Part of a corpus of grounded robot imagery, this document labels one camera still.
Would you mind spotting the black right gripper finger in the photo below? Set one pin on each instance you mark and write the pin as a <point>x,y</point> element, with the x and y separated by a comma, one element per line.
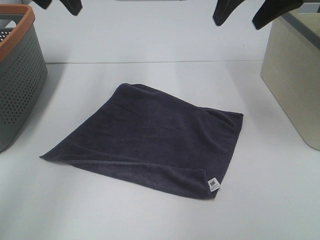
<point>272,9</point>
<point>223,10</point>

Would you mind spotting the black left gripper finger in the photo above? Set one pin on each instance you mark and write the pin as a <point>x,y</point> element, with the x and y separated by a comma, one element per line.
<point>73,6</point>
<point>44,4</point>

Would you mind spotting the dark grey towel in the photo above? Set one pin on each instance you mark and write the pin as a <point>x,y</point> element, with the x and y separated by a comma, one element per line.
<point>148,137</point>

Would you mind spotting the beige basket with grey rim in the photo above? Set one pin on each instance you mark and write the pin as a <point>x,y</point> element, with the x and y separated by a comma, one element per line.
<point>291,71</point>

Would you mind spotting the grey perforated basket orange rim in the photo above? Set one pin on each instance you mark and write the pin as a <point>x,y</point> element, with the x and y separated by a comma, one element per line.
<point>23,70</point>

